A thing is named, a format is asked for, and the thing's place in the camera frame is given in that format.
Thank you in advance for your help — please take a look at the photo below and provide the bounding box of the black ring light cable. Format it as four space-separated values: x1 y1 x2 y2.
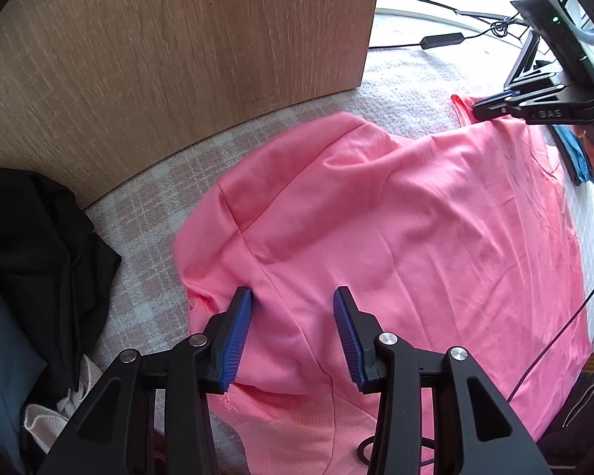
369 0 530 53

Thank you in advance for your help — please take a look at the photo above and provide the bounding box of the beige knit garment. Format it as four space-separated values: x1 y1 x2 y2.
22 353 102 456

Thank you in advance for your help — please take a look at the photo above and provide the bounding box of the pink plaid blanket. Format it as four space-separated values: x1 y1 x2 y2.
84 49 594 475

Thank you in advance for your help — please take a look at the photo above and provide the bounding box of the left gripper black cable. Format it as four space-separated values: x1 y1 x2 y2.
356 435 436 468

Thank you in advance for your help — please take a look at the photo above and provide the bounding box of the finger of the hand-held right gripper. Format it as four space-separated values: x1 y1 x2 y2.
497 30 562 102
472 85 570 120

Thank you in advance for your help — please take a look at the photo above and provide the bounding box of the person's black jacket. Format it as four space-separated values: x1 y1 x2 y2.
537 346 594 475

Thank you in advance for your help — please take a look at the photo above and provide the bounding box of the light wooden board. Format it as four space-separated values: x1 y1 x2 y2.
0 0 382 209

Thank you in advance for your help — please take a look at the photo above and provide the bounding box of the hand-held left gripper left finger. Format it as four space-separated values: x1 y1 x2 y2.
37 286 254 475

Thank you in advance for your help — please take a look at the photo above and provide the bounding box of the blue folded garment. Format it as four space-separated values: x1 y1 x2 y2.
554 123 594 186

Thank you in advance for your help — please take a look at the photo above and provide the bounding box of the black garment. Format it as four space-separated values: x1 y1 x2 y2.
0 165 122 387

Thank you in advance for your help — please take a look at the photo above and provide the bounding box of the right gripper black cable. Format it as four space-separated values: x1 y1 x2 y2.
507 252 594 401

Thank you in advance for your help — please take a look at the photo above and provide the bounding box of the pink t-shirt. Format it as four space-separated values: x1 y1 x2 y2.
172 94 592 475

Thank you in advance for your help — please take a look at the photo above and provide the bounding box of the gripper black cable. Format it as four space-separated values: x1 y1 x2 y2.
507 252 594 401
356 435 436 468

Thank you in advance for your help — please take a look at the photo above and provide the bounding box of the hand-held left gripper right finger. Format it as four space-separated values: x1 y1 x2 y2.
333 286 552 475

